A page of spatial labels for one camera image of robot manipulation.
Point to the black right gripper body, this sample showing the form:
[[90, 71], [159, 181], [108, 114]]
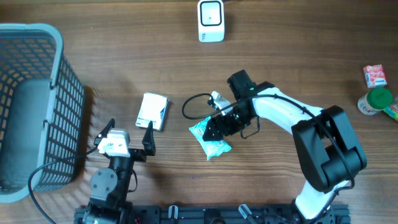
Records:
[[234, 119]]

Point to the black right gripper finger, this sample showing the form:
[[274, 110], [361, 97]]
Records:
[[211, 123], [214, 132]]

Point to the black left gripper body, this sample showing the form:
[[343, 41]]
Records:
[[138, 155]]

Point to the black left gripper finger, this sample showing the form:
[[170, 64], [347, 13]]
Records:
[[148, 140], [103, 134]]

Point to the teal wet wipes pack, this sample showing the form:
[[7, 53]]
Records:
[[211, 148]]

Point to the white blue carton box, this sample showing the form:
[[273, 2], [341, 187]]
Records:
[[153, 108]]

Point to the green lid jar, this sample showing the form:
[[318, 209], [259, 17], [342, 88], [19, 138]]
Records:
[[375, 101]]

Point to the green Haribo gummy bag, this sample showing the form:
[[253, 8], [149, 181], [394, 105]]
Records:
[[392, 109]]

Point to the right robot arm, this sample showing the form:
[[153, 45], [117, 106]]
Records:
[[329, 152]]

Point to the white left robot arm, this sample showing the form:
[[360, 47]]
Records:
[[110, 186]]

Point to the white barcode scanner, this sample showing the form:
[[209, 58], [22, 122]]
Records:
[[211, 20]]

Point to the grey plastic mesh basket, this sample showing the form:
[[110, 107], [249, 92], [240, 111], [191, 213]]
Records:
[[42, 101]]

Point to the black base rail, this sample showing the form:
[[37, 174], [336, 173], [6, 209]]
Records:
[[268, 214]]

